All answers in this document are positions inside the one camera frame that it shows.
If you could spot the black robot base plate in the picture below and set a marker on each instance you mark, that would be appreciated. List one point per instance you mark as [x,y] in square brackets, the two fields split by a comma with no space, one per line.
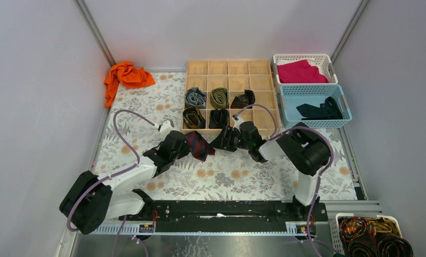
[232,211]

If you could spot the olive green rolled tie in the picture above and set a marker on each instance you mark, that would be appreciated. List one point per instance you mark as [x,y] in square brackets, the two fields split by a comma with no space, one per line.
[219,98]

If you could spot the white plastic basket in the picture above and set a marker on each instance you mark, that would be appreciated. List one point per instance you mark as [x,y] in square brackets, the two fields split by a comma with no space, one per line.
[322,61]

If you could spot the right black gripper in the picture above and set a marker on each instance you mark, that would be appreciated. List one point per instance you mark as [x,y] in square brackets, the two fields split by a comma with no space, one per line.
[221,142]

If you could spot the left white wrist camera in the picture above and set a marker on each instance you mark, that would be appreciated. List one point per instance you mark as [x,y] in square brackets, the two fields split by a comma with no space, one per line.
[165,128]

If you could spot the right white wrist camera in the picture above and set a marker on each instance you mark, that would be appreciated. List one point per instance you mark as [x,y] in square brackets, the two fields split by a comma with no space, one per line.
[238,120]

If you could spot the dark green tie in basket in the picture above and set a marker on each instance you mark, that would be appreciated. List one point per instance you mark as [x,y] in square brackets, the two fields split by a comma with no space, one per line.
[329,110]

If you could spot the white basket of ties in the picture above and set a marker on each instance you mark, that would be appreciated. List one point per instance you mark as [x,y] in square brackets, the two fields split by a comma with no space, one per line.
[334,226]

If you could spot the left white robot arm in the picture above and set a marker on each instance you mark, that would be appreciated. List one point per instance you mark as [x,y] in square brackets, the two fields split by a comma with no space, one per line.
[93,199]

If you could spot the orange black patterned tie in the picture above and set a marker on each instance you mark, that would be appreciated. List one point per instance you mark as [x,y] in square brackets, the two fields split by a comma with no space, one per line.
[372,236]

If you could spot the dark brown patterned rolled tie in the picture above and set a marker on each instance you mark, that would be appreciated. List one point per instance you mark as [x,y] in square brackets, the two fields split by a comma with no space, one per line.
[243,100]

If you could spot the blue plastic basket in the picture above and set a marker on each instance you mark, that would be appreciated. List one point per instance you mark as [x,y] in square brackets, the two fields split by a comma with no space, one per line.
[313,94]

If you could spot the grey blue rolled tie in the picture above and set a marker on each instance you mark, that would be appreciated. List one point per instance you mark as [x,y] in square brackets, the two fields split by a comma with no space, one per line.
[194,97]

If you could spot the orange cloth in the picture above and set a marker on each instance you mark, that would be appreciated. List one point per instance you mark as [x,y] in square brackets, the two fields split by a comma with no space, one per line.
[127,75]

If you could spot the floral table mat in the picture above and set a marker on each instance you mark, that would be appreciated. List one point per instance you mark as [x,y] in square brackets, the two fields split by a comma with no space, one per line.
[224,176]

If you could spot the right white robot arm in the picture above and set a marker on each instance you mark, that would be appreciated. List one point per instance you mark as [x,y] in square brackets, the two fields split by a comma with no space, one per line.
[309,151]

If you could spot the perforated metal cable rail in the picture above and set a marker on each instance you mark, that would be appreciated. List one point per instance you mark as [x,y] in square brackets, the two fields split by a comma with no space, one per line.
[208,228]

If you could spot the wooden compartment tray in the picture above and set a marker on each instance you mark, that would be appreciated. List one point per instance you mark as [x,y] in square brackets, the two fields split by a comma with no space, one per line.
[236,76]

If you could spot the red navy striped tie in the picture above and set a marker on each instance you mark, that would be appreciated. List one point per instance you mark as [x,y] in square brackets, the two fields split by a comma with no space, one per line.
[199,147]

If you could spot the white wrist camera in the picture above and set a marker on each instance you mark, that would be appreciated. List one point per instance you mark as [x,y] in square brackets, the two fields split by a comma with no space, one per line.
[238,120]
[165,128]

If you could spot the brown black rolled tie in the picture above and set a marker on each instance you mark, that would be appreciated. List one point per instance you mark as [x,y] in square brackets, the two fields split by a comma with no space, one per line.
[193,119]

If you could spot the magenta cloth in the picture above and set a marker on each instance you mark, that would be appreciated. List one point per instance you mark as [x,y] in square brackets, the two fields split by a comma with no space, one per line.
[300,72]

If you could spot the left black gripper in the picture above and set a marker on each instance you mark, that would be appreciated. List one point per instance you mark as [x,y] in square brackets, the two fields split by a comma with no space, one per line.
[181,144]

